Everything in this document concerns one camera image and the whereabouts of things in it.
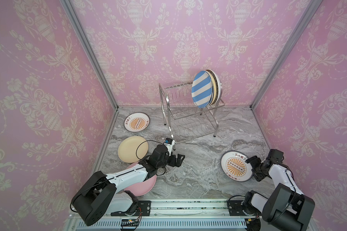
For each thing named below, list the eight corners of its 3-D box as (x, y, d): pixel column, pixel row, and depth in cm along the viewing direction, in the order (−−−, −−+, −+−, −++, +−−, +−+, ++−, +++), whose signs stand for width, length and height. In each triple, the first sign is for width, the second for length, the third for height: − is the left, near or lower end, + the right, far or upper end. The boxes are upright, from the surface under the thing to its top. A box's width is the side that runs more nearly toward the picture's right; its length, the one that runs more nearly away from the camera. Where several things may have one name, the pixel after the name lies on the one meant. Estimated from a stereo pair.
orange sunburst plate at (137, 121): (122, 132, 108) (121, 130, 106) (127, 113, 119) (127, 111, 117) (148, 132, 108) (147, 130, 106) (151, 113, 119) (150, 111, 117)
